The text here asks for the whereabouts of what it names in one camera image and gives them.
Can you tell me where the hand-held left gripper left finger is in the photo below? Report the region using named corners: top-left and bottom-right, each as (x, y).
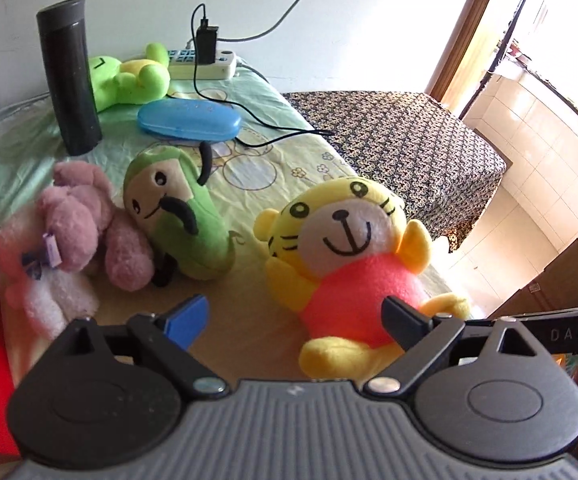
top-left (60, 294), bottom-right (231, 401)

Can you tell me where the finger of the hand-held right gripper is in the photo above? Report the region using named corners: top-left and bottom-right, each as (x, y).
top-left (489, 304), bottom-right (578, 356)

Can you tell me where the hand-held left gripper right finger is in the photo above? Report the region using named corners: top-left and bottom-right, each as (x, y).
top-left (361, 296), bottom-right (544, 400)

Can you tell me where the yellow tiger plush toy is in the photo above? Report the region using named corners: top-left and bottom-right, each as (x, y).
top-left (253, 176), bottom-right (470, 380)

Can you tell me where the green bean plush toy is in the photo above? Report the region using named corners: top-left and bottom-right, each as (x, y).
top-left (122, 141), bottom-right (237, 288)

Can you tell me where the mauve teddy bear plush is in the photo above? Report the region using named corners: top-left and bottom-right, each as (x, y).
top-left (36, 160), bottom-right (155, 293)

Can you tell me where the brown cardboard box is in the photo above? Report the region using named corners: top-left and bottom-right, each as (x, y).
top-left (486, 237), bottom-right (578, 321)

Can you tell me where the pale green printed sheet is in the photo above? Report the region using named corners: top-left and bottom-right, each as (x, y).
top-left (0, 67), bottom-right (470, 386)

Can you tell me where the dark patterned bed cover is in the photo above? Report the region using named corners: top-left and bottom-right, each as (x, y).
top-left (281, 91), bottom-right (512, 253)

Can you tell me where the blue glasses case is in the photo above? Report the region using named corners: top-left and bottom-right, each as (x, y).
top-left (136, 98), bottom-right (242, 141)

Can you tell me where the green frog plush toy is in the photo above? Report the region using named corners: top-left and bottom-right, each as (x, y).
top-left (88, 42), bottom-right (171, 113)

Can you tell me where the white power strip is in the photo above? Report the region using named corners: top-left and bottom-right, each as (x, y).
top-left (166, 49), bottom-right (240, 80)

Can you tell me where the black thermos bottle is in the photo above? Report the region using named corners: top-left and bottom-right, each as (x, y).
top-left (36, 0), bottom-right (104, 157)

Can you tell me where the black charger cable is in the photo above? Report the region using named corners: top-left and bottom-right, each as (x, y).
top-left (190, 3), bottom-right (335, 150)

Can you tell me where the wooden door frame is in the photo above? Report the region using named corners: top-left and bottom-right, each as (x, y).
top-left (426, 0), bottom-right (507, 121)

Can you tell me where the grey wall cable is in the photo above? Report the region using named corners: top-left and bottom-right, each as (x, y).
top-left (218, 0), bottom-right (319, 43)

